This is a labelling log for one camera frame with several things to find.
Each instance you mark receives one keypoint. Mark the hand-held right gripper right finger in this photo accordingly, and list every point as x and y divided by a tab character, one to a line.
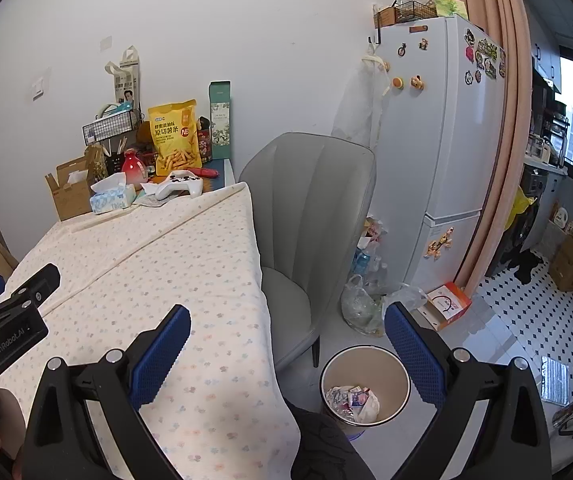
414	355

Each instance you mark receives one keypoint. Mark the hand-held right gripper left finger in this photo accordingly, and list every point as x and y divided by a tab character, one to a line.
164	355

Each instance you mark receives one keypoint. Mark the white trash bin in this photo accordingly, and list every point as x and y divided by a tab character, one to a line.
366	365

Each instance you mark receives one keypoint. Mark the white tissue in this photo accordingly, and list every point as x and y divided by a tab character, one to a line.
370	407

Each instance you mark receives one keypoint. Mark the blue pink packet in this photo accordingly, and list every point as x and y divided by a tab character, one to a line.
356	399

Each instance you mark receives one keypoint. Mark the newspaper ball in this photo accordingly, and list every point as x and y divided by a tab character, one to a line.
335	397

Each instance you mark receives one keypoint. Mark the orange white box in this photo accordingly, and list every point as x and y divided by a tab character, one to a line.
446	305

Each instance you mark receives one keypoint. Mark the clear plastic bag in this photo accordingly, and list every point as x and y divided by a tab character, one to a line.
361	310

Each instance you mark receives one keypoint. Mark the dotted cream tablecloth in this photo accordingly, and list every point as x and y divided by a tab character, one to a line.
166	270

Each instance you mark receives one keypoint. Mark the open cardboard box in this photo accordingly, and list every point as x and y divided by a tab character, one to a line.
69	200

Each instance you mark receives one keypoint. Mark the plastic bottle blue label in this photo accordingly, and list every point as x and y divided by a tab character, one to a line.
362	262

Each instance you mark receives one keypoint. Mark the blue tissue box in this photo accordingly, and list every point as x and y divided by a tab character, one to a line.
111	202

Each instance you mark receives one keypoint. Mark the yellow gecko magnet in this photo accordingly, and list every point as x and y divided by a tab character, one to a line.
439	245

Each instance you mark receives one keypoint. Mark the person's dark trouser leg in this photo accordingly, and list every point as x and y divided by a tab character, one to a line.
326	450

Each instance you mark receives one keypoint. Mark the colourful snack packet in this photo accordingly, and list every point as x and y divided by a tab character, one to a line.
374	230

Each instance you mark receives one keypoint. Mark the black cloth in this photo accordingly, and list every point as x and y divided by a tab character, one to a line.
521	265

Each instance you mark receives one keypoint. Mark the pale green leaflet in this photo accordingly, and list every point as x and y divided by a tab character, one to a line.
151	201

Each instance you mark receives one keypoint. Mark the black pen holder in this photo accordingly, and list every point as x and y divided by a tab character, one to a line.
114	162

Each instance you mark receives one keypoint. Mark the red vase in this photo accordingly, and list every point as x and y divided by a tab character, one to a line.
134	170

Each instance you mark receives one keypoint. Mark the white game controller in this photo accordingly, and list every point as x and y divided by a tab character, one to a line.
171	187

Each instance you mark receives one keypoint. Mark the washing machine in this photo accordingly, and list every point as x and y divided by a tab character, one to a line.
534	235

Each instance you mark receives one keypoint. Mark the large cardboard box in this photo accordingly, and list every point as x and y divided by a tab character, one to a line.
569	262

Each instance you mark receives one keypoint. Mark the blue table mat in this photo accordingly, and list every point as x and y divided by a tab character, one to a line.
219	177

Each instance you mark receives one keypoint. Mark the grey chair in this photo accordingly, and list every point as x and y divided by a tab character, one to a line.
306	200

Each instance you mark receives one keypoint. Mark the white refrigerator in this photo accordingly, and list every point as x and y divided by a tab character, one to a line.
436	160

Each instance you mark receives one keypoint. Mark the teal packet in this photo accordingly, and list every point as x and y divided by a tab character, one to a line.
124	106

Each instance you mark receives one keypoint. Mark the yellow snack bag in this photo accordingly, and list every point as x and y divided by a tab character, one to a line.
174	140

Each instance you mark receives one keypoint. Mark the red floral tin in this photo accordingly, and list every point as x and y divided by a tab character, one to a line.
205	147

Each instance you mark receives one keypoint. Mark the white paper carry bag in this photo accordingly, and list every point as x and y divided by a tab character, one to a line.
126	90

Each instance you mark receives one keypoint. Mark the tall green box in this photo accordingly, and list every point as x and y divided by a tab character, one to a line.
220	120

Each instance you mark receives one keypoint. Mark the white hanging bag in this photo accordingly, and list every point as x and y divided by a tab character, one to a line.
361	110

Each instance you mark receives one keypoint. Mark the black kitchen appliance rack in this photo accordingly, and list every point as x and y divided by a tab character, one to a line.
549	130

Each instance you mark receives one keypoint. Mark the orange round magnet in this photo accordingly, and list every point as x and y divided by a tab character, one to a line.
397	82

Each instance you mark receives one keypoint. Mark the cluster of fridge magnets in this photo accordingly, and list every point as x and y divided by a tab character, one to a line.
486	57

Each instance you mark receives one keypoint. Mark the bicycle magnet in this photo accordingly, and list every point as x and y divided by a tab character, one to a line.
403	49

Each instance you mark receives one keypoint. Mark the small bear magnet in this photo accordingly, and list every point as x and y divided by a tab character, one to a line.
423	43

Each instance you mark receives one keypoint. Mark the black hook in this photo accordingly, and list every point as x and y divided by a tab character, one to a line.
374	39

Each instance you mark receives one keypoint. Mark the wooden box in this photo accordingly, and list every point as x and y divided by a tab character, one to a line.
385	17

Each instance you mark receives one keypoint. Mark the green packet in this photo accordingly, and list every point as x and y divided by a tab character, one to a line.
449	5

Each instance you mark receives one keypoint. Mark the white wall switch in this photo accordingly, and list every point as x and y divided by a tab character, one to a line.
38	87

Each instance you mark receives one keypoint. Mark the white wall plate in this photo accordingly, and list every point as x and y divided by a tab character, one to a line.
105	43

